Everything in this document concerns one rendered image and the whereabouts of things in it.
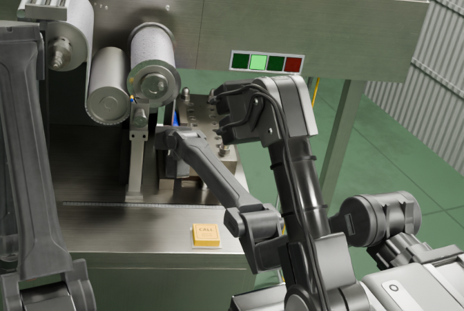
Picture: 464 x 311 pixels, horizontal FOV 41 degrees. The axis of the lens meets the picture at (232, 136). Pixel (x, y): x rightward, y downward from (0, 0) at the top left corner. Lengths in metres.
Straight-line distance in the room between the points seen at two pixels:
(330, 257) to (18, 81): 0.45
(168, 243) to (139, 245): 0.08
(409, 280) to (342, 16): 1.40
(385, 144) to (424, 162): 0.27
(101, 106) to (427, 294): 1.17
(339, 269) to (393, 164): 3.39
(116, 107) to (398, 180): 2.46
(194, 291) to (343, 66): 0.91
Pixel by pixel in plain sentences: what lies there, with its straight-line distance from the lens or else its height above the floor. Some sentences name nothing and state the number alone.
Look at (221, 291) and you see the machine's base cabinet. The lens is 1.86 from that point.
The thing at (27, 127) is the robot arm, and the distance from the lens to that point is 0.84.
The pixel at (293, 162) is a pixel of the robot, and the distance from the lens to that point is 0.67.
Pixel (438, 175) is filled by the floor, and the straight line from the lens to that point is 4.11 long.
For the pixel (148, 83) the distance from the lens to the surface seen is 1.71.
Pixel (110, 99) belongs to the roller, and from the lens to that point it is 1.76.
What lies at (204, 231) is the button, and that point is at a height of 0.92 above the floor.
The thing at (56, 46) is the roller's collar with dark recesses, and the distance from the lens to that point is 1.64.
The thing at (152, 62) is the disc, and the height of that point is 1.32.
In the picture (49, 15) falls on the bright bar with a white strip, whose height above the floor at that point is 1.43.
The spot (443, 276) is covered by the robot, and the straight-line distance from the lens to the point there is 0.90.
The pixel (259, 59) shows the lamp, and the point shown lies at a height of 1.19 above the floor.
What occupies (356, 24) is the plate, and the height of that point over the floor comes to 1.34.
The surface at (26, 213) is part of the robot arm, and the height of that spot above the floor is 1.53.
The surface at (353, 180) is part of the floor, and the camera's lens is 3.78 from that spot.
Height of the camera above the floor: 2.05
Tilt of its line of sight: 31 degrees down
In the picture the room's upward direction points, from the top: 9 degrees clockwise
